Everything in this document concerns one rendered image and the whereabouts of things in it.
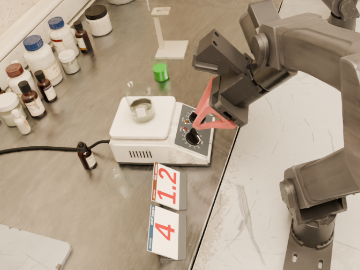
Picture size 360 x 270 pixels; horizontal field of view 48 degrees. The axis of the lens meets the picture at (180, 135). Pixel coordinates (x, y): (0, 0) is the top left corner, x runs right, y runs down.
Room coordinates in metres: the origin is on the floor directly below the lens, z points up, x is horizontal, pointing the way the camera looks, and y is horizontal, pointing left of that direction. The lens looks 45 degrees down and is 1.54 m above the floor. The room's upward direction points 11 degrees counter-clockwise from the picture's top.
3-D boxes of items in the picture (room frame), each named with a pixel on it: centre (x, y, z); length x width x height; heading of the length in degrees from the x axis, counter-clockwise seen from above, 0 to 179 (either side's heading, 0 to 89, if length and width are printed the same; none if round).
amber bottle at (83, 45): (1.06, 0.22, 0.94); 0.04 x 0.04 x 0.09
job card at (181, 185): (0.48, 0.04, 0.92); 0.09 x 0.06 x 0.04; 171
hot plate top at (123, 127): (0.62, 0.07, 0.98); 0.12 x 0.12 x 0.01; 74
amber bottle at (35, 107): (0.81, 0.34, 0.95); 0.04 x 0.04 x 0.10
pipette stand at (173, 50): (0.96, -0.02, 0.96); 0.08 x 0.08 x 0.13; 71
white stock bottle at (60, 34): (1.05, 0.28, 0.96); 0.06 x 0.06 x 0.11
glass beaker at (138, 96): (0.62, 0.07, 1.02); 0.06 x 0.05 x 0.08; 26
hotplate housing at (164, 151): (0.62, 0.04, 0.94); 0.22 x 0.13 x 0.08; 74
